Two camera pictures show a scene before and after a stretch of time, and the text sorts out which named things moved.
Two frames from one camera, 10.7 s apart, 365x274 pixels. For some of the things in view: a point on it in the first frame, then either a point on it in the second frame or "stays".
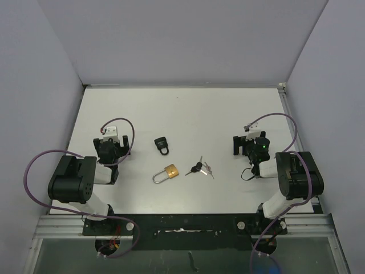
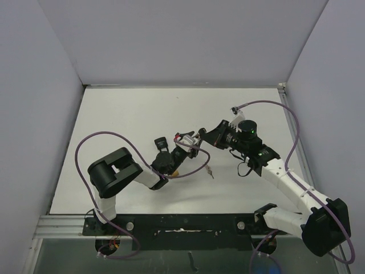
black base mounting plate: [186, 232] stays
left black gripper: [122, 150] → [192, 153]
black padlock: [161, 142] stays
